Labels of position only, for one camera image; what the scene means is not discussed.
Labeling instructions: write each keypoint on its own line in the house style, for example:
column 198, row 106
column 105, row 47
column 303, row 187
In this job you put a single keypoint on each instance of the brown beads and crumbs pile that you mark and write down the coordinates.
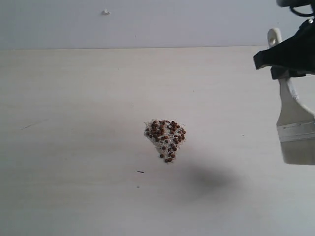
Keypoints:
column 167, row 136

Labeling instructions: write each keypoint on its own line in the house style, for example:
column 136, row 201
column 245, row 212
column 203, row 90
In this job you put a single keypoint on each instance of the small white wall fixture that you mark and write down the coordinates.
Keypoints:
column 105, row 12

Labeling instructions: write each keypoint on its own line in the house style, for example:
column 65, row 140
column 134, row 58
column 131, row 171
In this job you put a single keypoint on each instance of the wooden paint brush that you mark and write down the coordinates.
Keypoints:
column 295, row 127

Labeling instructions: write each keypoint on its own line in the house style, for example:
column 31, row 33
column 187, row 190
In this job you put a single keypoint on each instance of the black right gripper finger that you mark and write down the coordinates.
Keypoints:
column 296, row 53
column 278, row 72

